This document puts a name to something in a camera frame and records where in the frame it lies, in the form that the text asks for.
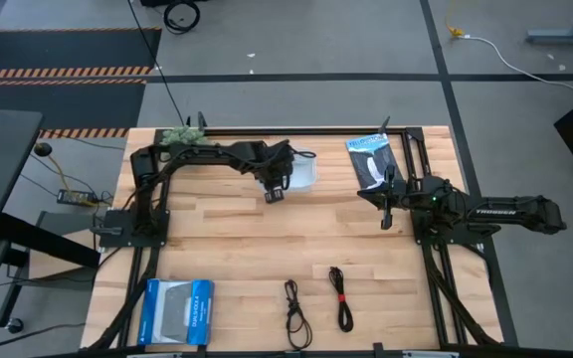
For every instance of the Yellowstone booklet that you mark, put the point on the Yellowstone booklet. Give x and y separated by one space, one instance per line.
368 159

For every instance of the grey table leg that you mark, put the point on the grey table leg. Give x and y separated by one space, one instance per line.
565 37

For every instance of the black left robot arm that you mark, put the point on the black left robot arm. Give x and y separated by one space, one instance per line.
207 151

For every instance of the blue DualShock controller box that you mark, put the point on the blue DualShock controller box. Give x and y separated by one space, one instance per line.
177 312

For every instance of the black hazard-striped floor mat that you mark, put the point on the black hazard-striped floor mat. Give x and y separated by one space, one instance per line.
67 50

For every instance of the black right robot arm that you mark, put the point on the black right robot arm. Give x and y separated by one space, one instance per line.
505 213

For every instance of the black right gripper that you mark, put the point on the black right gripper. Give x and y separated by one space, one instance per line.
390 199

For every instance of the black aluminium table frame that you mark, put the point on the black aluminium table frame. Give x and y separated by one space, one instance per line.
316 131

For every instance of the black caster wheel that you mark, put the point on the black caster wheel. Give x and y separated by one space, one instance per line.
15 325

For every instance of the black round desk foot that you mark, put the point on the black round desk foot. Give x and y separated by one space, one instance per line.
43 149

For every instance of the green artificial succulent plant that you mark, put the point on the green artificial succulent plant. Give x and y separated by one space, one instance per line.
182 135

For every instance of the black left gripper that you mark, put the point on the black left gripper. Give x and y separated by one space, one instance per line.
277 169

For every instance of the yellow plug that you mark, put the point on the yellow plug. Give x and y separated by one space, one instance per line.
455 32

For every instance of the white plastic bin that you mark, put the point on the white plastic bin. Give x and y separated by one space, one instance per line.
306 176

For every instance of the black power strip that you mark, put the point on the black power strip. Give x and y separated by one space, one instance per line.
75 197

